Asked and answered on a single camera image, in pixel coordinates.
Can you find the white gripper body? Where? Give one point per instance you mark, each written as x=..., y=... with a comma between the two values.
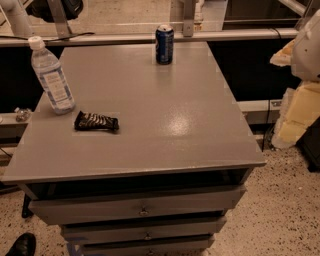
x=307, y=53

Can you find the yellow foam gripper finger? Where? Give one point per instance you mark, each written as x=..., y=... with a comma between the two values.
x=283, y=56
x=299, y=109

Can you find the black rxbar chocolate wrapper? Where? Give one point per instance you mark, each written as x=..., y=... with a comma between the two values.
x=86, y=121

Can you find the blue soda can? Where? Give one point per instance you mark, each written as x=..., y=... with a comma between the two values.
x=164, y=36

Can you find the grey drawer cabinet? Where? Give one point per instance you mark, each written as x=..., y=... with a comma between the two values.
x=179, y=128

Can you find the bottom grey drawer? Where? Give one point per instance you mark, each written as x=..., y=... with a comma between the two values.
x=149, y=248

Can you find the grey drawer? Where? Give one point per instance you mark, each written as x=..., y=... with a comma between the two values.
x=144, y=230
x=137, y=205
x=149, y=248

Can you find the clear plastic water bottle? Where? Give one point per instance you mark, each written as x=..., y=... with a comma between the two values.
x=49, y=72

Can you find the middle grey drawer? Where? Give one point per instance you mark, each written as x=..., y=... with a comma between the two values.
x=144, y=230

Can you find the top grey drawer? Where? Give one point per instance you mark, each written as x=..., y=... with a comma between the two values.
x=137, y=205

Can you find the white pipe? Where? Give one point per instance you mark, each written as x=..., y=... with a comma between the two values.
x=17, y=17

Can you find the crumpled clear plastic wrapper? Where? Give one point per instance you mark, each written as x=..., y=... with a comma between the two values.
x=22, y=115

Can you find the black leather shoe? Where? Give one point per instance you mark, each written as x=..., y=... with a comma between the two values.
x=25, y=245

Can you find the grey metal rail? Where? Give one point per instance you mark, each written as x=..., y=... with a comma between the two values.
x=149, y=38

